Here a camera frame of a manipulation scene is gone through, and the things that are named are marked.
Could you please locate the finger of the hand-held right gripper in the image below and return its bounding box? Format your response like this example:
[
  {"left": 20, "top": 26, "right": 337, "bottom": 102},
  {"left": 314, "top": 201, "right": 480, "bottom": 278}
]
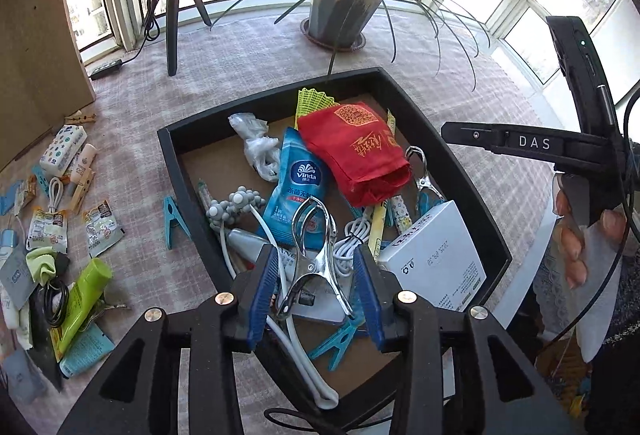
[{"left": 440, "top": 121, "right": 506, "bottom": 153}]

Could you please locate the teal tube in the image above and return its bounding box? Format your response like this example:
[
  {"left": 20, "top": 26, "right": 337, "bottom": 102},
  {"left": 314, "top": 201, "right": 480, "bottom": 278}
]
[{"left": 59, "top": 322, "right": 116, "bottom": 378}]

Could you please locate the black packet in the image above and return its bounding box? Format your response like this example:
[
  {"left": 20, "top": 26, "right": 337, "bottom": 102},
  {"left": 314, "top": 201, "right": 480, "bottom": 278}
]
[{"left": 27, "top": 285, "right": 66, "bottom": 391}]

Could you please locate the white patterned case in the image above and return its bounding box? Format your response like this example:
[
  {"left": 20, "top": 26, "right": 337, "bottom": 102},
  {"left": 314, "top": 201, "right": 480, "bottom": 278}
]
[{"left": 40, "top": 125, "right": 88, "bottom": 176}]

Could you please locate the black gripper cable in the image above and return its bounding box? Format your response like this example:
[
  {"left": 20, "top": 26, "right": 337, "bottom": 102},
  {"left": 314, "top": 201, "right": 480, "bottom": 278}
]
[{"left": 542, "top": 90, "right": 640, "bottom": 346}]

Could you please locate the grey ball massager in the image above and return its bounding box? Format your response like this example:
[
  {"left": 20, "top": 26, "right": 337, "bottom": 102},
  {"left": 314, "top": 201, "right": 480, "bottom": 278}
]
[{"left": 205, "top": 186, "right": 266, "bottom": 231}]

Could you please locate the silver snack packet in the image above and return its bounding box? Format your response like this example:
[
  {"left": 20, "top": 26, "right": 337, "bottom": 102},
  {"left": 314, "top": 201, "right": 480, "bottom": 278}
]
[
  {"left": 82, "top": 200, "right": 123, "bottom": 258},
  {"left": 26, "top": 207, "right": 68, "bottom": 253}
]

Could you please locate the white cardboard box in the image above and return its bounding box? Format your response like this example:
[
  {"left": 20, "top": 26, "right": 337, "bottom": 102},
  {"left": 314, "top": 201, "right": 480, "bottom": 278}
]
[{"left": 377, "top": 200, "right": 487, "bottom": 313}]

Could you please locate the green shuttlecock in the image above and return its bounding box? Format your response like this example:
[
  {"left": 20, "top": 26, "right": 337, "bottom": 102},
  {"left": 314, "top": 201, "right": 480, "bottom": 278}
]
[{"left": 295, "top": 87, "right": 338, "bottom": 130}]

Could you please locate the red cloth bag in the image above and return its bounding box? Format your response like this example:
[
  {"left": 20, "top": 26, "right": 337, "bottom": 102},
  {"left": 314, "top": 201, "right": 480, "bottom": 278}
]
[{"left": 296, "top": 101, "right": 412, "bottom": 208}]

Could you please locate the green tube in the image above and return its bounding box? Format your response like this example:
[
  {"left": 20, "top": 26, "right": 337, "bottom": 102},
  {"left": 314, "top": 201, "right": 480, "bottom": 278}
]
[{"left": 50, "top": 257, "right": 113, "bottom": 361}]

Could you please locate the grey tube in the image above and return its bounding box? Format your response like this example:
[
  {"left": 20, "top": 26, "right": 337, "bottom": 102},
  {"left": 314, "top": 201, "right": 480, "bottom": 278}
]
[{"left": 227, "top": 227, "right": 296, "bottom": 266}]

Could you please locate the black tripod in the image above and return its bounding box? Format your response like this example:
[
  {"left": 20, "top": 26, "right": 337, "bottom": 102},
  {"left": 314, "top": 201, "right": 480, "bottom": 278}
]
[{"left": 142, "top": 0, "right": 213, "bottom": 76}]

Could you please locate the person's right hand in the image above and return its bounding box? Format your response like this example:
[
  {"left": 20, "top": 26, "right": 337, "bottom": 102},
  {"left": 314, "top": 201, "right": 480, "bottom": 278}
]
[{"left": 554, "top": 185, "right": 628, "bottom": 291}]

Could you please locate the white shoehorn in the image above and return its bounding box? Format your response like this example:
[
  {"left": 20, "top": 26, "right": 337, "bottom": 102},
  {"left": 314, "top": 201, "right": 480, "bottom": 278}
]
[{"left": 220, "top": 202, "right": 338, "bottom": 411}]

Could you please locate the black cable with inline remote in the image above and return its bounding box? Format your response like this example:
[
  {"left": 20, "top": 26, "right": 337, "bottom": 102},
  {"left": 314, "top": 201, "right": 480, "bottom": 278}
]
[{"left": 89, "top": 0, "right": 163, "bottom": 80}]

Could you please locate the white cable bundle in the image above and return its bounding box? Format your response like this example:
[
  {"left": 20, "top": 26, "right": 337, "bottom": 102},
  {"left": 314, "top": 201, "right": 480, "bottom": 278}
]
[
  {"left": 47, "top": 177, "right": 66, "bottom": 216},
  {"left": 332, "top": 220, "right": 373, "bottom": 278}
]

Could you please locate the potted plant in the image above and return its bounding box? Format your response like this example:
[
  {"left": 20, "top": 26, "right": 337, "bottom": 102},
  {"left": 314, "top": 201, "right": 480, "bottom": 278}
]
[{"left": 210, "top": 0, "right": 493, "bottom": 93}]

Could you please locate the black tray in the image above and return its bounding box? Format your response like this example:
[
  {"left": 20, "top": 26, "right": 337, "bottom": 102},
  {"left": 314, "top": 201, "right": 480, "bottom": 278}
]
[{"left": 156, "top": 67, "right": 513, "bottom": 433}]

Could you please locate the blue clothes peg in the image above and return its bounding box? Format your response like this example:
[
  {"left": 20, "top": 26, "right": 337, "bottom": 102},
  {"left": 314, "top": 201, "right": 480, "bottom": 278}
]
[
  {"left": 417, "top": 192, "right": 443, "bottom": 221},
  {"left": 307, "top": 315, "right": 368, "bottom": 372},
  {"left": 162, "top": 196, "right": 193, "bottom": 250},
  {"left": 31, "top": 165, "right": 51, "bottom": 198}
]

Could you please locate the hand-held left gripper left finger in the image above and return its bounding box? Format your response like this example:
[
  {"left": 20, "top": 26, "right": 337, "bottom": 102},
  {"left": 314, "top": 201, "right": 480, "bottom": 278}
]
[{"left": 57, "top": 242, "right": 281, "bottom": 435}]

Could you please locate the clear plastic bag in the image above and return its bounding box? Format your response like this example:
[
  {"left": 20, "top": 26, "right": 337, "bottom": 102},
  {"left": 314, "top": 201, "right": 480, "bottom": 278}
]
[{"left": 228, "top": 112, "right": 282, "bottom": 182}]

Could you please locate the blue wet wipe packet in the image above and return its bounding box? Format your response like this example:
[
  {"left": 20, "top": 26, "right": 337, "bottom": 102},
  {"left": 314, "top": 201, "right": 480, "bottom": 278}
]
[{"left": 262, "top": 127, "right": 331, "bottom": 250}]

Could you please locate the plywood board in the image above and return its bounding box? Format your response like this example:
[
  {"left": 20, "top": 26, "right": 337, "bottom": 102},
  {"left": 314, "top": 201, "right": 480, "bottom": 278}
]
[{"left": 0, "top": 0, "right": 97, "bottom": 170}]

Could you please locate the small cream tube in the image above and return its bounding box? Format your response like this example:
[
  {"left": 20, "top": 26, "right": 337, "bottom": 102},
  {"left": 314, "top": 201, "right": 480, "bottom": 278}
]
[{"left": 67, "top": 144, "right": 97, "bottom": 183}]

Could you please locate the light green cloth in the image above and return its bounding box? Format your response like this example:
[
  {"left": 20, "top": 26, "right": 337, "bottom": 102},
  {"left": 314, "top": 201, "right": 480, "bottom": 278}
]
[{"left": 26, "top": 246, "right": 58, "bottom": 283}]

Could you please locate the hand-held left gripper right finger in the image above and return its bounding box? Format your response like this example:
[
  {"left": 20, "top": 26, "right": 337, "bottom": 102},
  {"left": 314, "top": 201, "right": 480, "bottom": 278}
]
[{"left": 352, "top": 245, "right": 581, "bottom": 435}]

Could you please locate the yellow patterned pen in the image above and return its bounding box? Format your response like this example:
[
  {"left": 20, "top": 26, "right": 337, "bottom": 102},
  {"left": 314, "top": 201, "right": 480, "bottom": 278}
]
[{"left": 390, "top": 194, "right": 413, "bottom": 232}]

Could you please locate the metal spring clip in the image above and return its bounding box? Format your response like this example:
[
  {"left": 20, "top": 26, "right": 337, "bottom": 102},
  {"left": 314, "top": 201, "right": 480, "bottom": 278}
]
[
  {"left": 405, "top": 146, "right": 443, "bottom": 203},
  {"left": 276, "top": 196, "right": 356, "bottom": 321}
]

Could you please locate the black cable coil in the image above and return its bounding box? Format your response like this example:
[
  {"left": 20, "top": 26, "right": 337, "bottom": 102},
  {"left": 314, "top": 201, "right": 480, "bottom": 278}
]
[{"left": 30, "top": 277, "right": 71, "bottom": 328}]

